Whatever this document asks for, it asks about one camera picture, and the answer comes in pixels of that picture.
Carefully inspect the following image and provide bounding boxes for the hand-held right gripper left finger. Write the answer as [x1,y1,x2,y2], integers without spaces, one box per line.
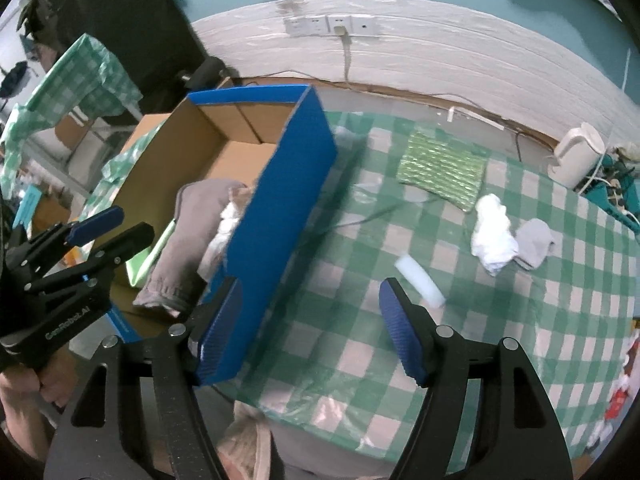
[44,276,244,480]

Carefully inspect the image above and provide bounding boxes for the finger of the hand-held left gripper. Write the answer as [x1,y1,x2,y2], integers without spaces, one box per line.
[30,206,125,261]
[25,222,156,306]

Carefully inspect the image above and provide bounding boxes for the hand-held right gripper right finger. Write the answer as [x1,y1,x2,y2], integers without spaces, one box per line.
[378,277,573,480]

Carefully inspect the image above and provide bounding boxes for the lime green cloth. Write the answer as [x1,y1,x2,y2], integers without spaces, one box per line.
[126,220,178,288]

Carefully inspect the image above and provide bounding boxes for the white foam tube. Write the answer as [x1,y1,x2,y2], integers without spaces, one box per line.
[395,254,447,308]

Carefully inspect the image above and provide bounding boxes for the grey-brown pants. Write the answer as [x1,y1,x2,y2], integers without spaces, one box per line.
[132,178,251,318]

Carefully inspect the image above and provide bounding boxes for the floral white cloth bundle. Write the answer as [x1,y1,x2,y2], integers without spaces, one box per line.
[197,186,256,281]

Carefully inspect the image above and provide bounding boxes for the blue cardboard box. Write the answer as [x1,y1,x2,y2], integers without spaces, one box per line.
[92,84,338,386]

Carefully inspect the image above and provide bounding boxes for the person's left forearm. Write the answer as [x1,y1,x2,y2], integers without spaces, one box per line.
[0,410,58,466]

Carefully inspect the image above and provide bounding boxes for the person's left hand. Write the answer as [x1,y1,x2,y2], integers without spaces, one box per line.
[0,347,76,426]

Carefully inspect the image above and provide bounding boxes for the brown cardboard box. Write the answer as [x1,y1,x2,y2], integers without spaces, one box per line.
[122,112,171,156]

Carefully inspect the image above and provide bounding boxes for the white crumpled cloth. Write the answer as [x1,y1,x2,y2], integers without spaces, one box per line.
[471,193,521,276]

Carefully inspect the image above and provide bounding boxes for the crumpled green checkered cloth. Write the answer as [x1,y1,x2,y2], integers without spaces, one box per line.
[0,33,143,191]

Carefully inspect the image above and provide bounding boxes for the person's grey pink clothing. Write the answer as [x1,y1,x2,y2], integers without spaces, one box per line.
[217,400,396,480]

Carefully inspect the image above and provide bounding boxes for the grey sock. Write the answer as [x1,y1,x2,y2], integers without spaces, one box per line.
[512,218,557,271]

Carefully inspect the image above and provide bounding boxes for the green sequined cloth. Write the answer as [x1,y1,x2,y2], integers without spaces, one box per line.
[396,131,487,213]

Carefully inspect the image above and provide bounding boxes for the dark hanging item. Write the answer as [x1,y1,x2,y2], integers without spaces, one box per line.
[0,60,28,96]

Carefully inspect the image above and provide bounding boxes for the black round knob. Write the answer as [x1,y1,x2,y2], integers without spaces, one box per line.
[182,57,226,93]

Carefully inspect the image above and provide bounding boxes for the black hanging clothes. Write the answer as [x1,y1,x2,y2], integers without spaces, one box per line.
[17,0,211,126]

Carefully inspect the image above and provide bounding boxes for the white plastic strip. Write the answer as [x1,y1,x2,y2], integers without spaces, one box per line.
[447,106,503,131]

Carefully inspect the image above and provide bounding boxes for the red packet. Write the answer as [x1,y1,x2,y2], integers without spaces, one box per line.
[605,387,628,421]

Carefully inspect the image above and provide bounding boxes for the teal plastic basket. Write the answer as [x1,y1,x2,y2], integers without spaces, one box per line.
[582,152,640,233]

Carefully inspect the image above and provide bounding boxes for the white electric kettle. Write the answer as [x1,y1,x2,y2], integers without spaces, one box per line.
[546,122,606,191]

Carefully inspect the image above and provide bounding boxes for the thin black cable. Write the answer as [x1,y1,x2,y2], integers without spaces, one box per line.
[300,200,401,247]

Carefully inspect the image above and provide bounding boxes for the beige plug and cable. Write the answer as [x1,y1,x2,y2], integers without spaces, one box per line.
[334,25,353,83]

